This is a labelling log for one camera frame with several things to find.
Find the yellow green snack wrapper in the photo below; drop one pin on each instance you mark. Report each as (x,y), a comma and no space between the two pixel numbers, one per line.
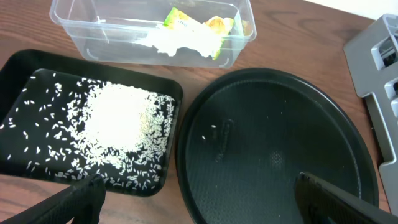
(223,27)

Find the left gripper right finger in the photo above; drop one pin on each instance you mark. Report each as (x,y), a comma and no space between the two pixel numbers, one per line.
(321,202)

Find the clear plastic waste bin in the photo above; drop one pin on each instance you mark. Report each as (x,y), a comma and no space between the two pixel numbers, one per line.
(107,31)

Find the round black serving tray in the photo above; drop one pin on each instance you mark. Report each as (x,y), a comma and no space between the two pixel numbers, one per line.
(247,136)

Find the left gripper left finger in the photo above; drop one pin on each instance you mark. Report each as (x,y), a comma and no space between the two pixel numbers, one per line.
(79,203)

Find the spilled rice grains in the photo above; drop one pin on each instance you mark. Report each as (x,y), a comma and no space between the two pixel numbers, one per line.
(116,125)

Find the white tissue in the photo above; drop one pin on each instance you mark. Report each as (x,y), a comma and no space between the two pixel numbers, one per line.
(168,41)

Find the black rectangular tray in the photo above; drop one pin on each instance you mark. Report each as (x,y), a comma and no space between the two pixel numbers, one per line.
(36,84)

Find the grey dishwasher rack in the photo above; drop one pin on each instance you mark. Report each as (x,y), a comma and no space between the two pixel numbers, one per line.
(372,62)

